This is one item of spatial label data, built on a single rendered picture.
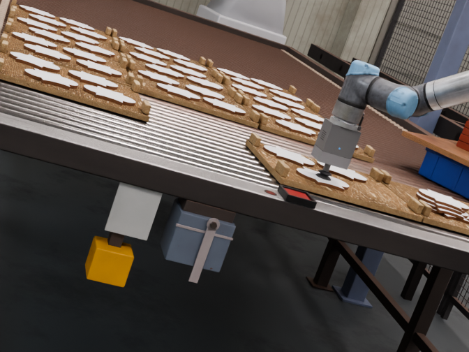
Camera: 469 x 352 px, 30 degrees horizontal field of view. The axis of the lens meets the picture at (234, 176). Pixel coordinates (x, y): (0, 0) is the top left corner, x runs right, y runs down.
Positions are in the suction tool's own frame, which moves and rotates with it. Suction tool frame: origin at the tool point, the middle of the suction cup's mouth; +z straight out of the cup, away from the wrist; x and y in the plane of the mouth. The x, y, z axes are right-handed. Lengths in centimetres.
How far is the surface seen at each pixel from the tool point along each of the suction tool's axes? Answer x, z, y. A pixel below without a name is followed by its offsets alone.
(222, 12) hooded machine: -519, 0, -94
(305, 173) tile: 1.3, -0.4, 5.6
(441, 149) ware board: -50, -10, -59
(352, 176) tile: -11.7, -0.4, -13.4
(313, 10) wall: -604, -25, -200
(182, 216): 23.3, 12.0, 39.2
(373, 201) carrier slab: 7.8, 0.4, -12.0
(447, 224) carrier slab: 9.2, 0.6, -34.1
